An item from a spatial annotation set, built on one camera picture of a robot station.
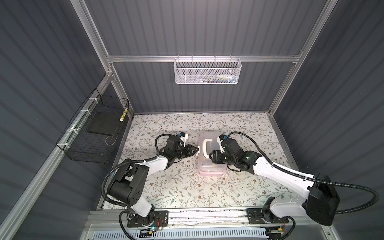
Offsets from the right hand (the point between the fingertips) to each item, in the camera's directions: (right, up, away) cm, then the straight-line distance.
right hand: (213, 156), depth 81 cm
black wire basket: (-61, +12, -9) cm, 63 cm away
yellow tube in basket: (-49, +23, +1) cm, 54 cm away
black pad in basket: (-56, +18, -4) cm, 59 cm away
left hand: (-8, +3, +7) cm, 11 cm away
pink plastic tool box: (-2, +7, +8) cm, 11 cm away
